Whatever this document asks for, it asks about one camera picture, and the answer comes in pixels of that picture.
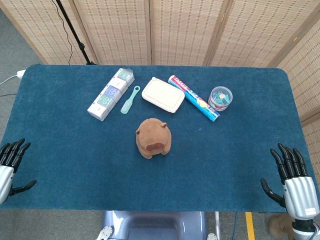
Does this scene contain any clear jar of binder clips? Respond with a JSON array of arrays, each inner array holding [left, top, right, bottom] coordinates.
[[207, 86, 234, 112]]

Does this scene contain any yellow floor tape strip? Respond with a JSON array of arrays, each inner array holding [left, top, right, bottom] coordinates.
[[245, 211, 256, 240]]

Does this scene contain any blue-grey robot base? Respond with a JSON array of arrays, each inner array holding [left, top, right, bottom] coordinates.
[[96, 210, 219, 240]]

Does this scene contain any dark blue table mat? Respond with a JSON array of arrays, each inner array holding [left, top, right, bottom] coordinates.
[[0, 64, 313, 213]]

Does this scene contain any metal table leg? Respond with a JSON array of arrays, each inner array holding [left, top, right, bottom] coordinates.
[[214, 211, 222, 238]]

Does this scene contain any mint green plastic comb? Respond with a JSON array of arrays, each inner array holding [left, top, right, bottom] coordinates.
[[120, 85, 141, 115]]

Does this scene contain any pastel tissue pack strip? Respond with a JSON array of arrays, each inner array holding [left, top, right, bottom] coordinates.
[[86, 67, 136, 123]]

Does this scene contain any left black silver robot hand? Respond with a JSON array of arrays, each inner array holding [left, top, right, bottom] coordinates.
[[0, 138, 37, 205]]

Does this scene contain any black tripod stand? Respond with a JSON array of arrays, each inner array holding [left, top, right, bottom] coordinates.
[[55, 0, 98, 66]]

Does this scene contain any bamboo folding screen panel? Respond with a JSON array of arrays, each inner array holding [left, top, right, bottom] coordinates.
[[0, 0, 98, 65], [274, 23, 320, 122], [73, 0, 153, 66], [149, 0, 232, 67], [301, 117, 320, 173], [206, 0, 320, 68]]

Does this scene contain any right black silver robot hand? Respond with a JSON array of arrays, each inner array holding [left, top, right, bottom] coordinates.
[[260, 143, 318, 221]]

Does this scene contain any thin black hanging cable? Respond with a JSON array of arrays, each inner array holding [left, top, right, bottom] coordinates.
[[51, 0, 74, 65]]

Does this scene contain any white power cable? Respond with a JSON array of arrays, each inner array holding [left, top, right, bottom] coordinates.
[[0, 74, 18, 86]]

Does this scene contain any brown capybara plush toy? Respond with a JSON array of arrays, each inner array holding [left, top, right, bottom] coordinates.
[[135, 118, 172, 159]]

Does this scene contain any white lidded food container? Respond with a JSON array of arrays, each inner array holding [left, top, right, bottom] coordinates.
[[141, 76, 186, 115]]

